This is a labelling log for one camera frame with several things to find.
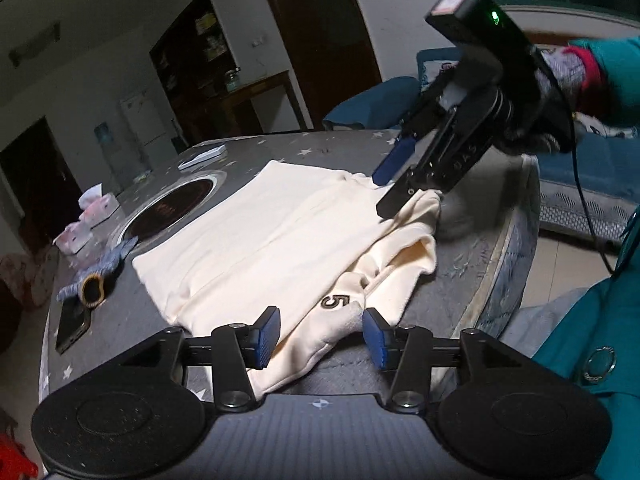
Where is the person's teal jacket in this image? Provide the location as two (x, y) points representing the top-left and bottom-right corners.
(530, 210), (640, 480)

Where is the red plastic stool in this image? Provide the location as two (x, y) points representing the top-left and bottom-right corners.
(0, 432), (40, 480)

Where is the white flat box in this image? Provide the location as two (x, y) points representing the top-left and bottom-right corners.
(178, 144), (227, 170)

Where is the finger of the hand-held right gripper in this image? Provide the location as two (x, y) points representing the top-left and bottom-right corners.
(376, 106), (493, 222)
(371, 94), (453, 187)

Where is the person's right hand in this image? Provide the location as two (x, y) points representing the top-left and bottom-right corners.
(492, 46), (587, 157)

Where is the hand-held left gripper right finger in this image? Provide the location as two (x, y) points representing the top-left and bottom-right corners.
(362, 307), (532, 409)

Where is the grey star-print table cover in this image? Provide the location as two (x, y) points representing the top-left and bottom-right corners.
(39, 127), (543, 411)

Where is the black smartphone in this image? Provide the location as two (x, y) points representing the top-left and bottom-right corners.
(54, 300), (94, 355)

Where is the blue covered sofa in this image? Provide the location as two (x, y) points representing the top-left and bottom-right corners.
(536, 115), (640, 242)

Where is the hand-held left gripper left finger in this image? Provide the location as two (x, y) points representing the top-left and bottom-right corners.
(120, 305), (282, 408)

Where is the dark wooden door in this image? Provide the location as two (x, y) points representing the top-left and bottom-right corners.
(251, 0), (383, 131)

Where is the pink white tissue pack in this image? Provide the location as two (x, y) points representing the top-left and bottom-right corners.
(53, 220), (94, 255)
(78, 185), (121, 223)

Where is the blue printed pillow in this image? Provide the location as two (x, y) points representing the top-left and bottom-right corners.
(416, 47), (468, 92)

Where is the white refrigerator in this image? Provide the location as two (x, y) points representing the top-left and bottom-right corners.
(118, 94), (169, 162)

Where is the dark wooden shelf cabinet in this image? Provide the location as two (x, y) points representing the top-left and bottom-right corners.
(149, 0), (236, 148)

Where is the water dispenser with bottle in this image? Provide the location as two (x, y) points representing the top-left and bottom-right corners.
(94, 122), (128, 193)

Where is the cream shirt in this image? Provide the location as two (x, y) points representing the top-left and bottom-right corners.
(131, 159), (445, 397)

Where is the floral cushion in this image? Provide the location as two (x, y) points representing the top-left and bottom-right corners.
(0, 252), (53, 313)

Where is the black cable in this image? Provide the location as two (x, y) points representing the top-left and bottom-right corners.
(530, 47), (623, 277)

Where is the person's jeans leg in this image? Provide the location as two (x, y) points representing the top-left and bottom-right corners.
(499, 286), (592, 362)

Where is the blue striped sock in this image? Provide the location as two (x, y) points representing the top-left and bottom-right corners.
(57, 235), (139, 307)

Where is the wooden sideboard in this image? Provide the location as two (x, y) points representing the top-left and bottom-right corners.
(216, 70), (308, 138)

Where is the blue armchair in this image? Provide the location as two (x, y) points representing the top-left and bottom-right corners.
(322, 77), (426, 132)

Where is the wall air conditioner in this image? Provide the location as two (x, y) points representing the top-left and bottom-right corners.
(8, 22), (62, 67)

